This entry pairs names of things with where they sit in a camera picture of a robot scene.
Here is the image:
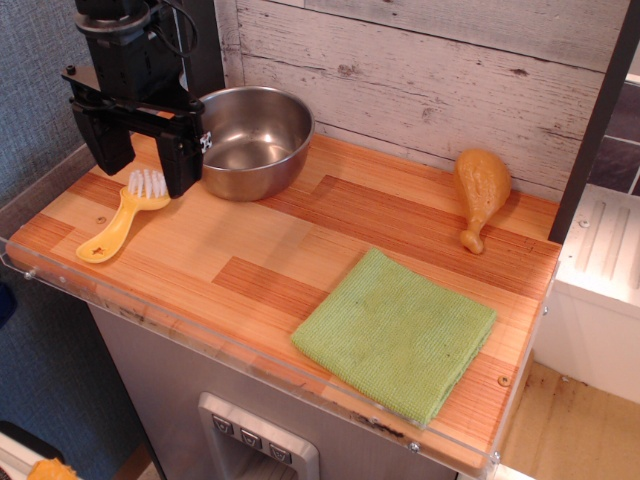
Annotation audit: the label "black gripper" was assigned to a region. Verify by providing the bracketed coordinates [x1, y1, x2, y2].
[63, 19, 204, 199]

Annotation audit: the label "green cloth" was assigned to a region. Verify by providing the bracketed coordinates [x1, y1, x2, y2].
[291, 249, 497, 426]

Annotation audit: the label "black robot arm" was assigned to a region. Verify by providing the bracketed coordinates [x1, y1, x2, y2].
[62, 1, 206, 198]

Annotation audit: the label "yellow brush white bristles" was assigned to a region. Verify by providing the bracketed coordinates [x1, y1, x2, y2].
[76, 169, 171, 264]

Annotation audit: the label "steel bowl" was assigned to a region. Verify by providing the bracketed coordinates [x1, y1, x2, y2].
[201, 86, 315, 202]

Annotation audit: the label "grey toy fridge cabinet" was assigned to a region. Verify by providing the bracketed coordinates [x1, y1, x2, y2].
[91, 307, 456, 479]

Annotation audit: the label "silver dispenser panel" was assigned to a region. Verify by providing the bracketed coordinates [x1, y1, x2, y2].
[198, 392, 320, 479]

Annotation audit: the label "orange object bottom left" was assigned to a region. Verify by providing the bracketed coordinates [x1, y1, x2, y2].
[27, 458, 79, 480]

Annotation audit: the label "toy chicken drumstick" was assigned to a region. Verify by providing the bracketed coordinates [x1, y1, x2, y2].
[453, 149, 511, 254]

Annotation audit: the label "white toy sink unit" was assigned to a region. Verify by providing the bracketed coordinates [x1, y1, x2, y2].
[533, 185, 639, 402]

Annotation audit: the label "black cable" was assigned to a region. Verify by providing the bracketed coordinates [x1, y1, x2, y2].
[149, 0, 201, 61]

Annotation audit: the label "clear acrylic guard rail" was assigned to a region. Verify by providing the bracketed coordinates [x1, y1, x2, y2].
[6, 240, 502, 478]

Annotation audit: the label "dark grey post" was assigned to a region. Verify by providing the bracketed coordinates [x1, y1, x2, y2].
[548, 0, 639, 244]

